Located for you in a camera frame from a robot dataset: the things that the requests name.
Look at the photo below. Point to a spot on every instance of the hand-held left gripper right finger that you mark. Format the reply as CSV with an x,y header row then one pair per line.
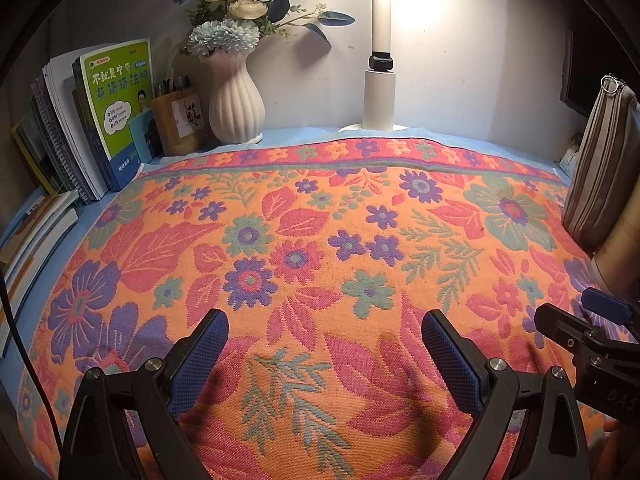
x,y
450,360

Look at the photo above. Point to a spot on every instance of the pile of flat books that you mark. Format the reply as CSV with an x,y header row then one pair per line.
x,y
35,230

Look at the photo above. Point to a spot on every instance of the brown pen holder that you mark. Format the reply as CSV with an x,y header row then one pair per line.
x,y
175,125

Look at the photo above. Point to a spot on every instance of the row of standing books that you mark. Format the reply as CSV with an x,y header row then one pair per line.
x,y
65,135

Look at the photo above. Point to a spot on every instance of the blue and white artificial flowers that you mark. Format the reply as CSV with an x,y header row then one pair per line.
x,y
225,35

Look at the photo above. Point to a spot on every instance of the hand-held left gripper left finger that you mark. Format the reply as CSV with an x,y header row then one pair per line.
x,y
197,360

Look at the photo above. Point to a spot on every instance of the floral woven cloth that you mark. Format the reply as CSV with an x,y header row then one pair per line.
x,y
320,240

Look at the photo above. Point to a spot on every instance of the small blue booklet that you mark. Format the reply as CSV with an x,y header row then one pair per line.
x,y
142,137

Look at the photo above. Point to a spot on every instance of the white desk lamp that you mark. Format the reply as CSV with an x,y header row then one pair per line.
x,y
378,100

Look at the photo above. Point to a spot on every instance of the black monitor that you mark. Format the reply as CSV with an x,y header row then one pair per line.
x,y
575,90

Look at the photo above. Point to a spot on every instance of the white ribbed vase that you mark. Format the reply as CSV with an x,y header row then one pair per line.
x,y
235,105

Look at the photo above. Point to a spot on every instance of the beige thermos bottle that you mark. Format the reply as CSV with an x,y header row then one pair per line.
x,y
620,255

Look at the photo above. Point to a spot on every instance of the grey striped pencil case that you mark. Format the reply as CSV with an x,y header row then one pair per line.
x,y
600,175

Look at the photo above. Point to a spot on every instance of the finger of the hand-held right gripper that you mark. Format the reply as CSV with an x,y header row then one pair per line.
x,y
565,330
605,306

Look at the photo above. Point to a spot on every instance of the green cover book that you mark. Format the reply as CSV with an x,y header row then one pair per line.
x,y
120,105

